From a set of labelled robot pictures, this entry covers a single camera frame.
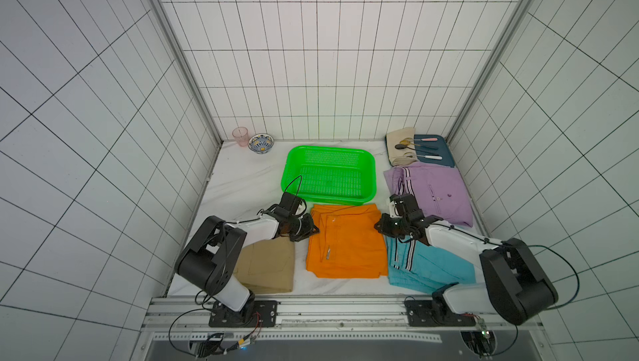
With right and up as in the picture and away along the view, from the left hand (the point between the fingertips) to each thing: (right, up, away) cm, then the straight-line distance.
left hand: (315, 234), depth 89 cm
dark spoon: (+42, +34, +29) cm, 61 cm away
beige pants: (-16, -8, -9) cm, 20 cm away
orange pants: (+12, -2, -3) cm, 12 cm away
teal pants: (+34, -8, -9) cm, 36 cm away
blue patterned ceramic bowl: (-27, +35, +29) cm, 53 cm away
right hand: (+19, +3, +1) cm, 19 cm away
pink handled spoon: (+54, +38, +31) cm, 73 cm away
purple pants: (+50, +15, +12) cm, 53 cm away
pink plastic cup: (-37, +40, +32) cm, 63 cm away
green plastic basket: (+6, +20, +18) cm, 28 cm away
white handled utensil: (+55, +28, +26) cm, 67 cm away
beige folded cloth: (+39, +29, +25) cm, 55 cm away
